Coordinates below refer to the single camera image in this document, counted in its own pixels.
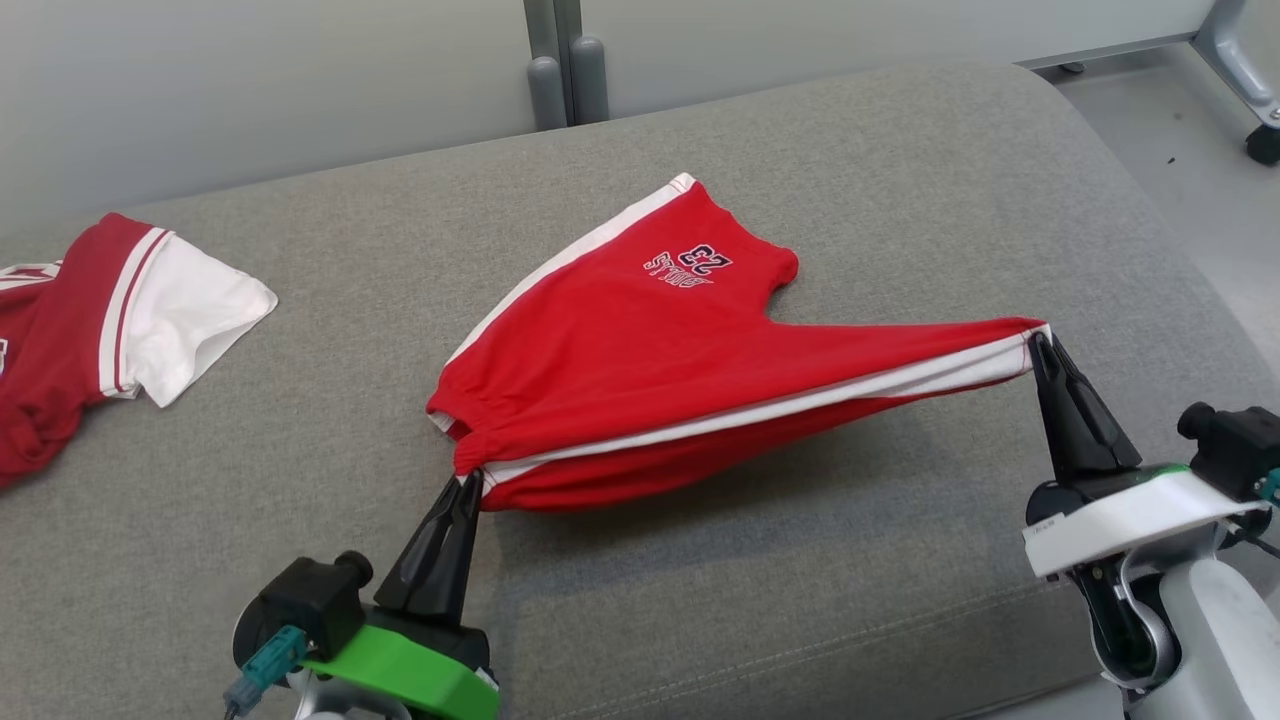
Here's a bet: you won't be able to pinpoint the white partition panel grey frame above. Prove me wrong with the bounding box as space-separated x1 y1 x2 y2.
0 0 569 236
555 0 1280 131

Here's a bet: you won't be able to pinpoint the red Bulls jersey white sleeves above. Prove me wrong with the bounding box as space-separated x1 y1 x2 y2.
0 212 279 491

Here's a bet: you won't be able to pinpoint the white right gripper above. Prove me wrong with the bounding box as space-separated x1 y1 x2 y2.
1022 333 1269 581

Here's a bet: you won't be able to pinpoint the teal left camera connector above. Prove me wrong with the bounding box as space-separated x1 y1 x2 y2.
222 625 309 716

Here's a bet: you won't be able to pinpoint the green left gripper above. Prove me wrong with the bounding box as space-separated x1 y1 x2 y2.
298 468 501 720

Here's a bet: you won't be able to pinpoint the grey fabric sofa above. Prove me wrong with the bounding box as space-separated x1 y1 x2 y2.
0 62 1280 720

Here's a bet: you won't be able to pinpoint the red shorts white stripe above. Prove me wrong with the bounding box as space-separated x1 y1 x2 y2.
427 173 1051 513

